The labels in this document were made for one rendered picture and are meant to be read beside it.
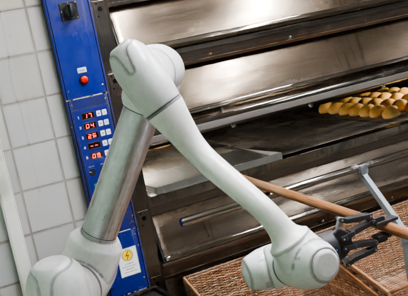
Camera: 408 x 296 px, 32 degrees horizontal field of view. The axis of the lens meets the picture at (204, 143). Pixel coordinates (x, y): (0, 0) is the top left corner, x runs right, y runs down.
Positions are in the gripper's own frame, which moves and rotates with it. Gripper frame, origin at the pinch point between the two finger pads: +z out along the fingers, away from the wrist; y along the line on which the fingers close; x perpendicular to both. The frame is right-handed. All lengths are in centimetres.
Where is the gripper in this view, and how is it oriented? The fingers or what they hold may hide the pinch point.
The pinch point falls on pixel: (385, 227)
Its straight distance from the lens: 191.9
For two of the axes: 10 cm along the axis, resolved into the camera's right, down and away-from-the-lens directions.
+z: 9.0, -2.4, 3.6
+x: 3.9, 0.9, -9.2
